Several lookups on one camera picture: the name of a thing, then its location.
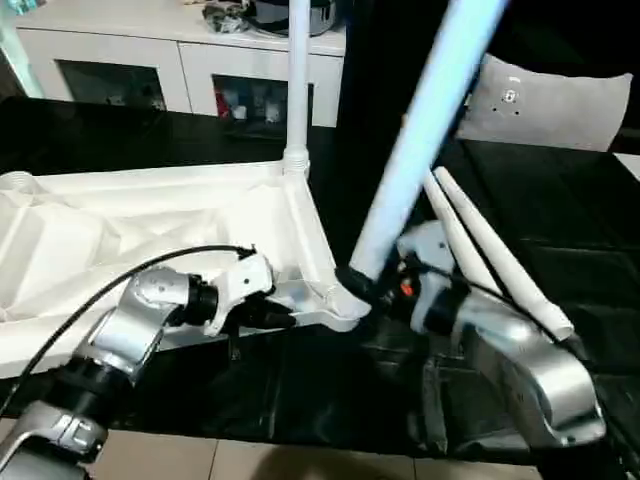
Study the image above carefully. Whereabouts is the white cabinet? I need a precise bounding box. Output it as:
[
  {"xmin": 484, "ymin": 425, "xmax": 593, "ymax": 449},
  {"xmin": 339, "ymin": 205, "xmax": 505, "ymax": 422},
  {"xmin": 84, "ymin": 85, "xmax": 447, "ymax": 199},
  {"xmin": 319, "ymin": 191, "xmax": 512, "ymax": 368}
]
[{"xmin": 12, "ymin": 0, "xmax": 347, "ymax": 129}]

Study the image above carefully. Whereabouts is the white plastic table top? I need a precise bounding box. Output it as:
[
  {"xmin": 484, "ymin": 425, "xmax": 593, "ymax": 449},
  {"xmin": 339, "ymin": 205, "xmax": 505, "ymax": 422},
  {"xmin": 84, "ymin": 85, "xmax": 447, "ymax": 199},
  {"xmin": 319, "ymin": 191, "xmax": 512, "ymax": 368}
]
[{"xmin": 0, "ymin": 158, "xmax": 373, "ymax": 381}]

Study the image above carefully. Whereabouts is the grey bag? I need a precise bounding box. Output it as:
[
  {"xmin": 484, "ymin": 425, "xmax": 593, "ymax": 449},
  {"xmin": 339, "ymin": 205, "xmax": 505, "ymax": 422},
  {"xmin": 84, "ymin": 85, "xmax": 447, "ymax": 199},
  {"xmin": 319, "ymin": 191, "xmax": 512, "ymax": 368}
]
[{"xmin": 250, "ymin": 0, "xmax": 347, "ymax": 37}]

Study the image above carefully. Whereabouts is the white plastic table leg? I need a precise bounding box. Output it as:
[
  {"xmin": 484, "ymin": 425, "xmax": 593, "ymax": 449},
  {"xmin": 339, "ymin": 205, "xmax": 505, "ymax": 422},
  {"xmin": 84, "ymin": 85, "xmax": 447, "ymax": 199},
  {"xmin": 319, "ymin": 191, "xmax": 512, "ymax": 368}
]
[
  {"xmin": 345, "ymin": 0, "xmax": 513, "ymax": 293},
  {"xmin": 283, "ymin": 0, "xmax": 314, "ymax": 181},
  {"xmin": 435, "ymin": 167, "xmax": 577, "ymax": 343},
  {"xmin": 425, "ymin": 178, "xmax": 509, "ymax": 299}
]

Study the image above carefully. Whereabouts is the black work mat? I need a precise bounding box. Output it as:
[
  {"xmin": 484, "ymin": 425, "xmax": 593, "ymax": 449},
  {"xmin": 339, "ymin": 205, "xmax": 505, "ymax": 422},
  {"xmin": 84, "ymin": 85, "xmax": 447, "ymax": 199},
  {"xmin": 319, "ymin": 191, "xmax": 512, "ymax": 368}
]
[{"xmin": 0, "ymin": 95, "xmax": 640, "ymax": 466}]

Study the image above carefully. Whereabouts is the tangled small items pile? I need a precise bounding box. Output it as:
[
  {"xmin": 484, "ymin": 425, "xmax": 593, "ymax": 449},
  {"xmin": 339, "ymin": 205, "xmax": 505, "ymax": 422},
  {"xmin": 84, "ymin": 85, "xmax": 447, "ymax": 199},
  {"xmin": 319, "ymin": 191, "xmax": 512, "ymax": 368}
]
[{"xmin": 203, "ymin": 4, "xmax": 253, "ymax": 34}]

